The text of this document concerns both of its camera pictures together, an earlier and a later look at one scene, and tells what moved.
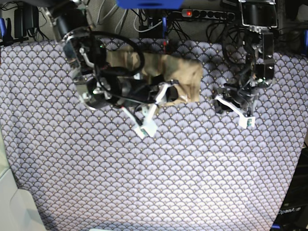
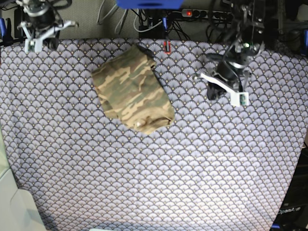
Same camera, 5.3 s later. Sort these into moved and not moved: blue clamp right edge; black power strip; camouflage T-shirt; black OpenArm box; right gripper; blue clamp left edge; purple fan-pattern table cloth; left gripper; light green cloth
Moved: camouflage T-shirt; left gripper; right gripper
Not moved: blue clamp right edge; black OpenArm box; light green cloth; black power strip; blue clamp left edge; purple fan-pattern table cloth
